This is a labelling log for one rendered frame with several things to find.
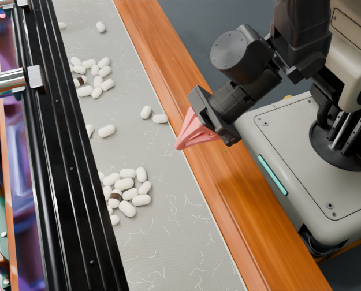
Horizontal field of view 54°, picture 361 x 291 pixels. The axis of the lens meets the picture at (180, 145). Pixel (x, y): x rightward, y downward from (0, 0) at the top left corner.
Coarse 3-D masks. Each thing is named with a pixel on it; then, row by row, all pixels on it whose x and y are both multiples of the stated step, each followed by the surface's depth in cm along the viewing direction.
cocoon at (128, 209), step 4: (120, 204) 65; (124, 204) 65; (128, 204) 65; (120, 208) 65; (124, 208) 65; (128, 208) 64; (132, 208) 65; (124, 212) 65; (128, 212) 64; (132, 212) 64; (128, 216) 65; (132, 216) 65
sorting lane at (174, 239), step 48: (96, 0) 112; (96, 48) 96; (144, 96) 85; (96, 144) 76; (144, 144) 76; (192, 192) 69; (144, 240) 63; (192, 240) 63; (144, 288) 58; (192, 288) 58; (240, 288) 58
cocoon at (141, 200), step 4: (136, 196) 66; (140, 196) 66; (144, 196) 66; (148, 196) 66; (132, 200) 66; (136, 200) 66; (140, 200) 66; (144, 200) 66; (148, 200) 66; (136, 204) 66; (140, 204) 66; (144, 204) 66
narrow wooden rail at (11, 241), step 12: (0, 108) 79; (0, 120) 77; (0, 132) 75; (12, 216) 63; (12, 228) 62; (12, 240) 60; (12, 252) 59; (12, 264) 58; (12, 276) 57; (12, 288) 55
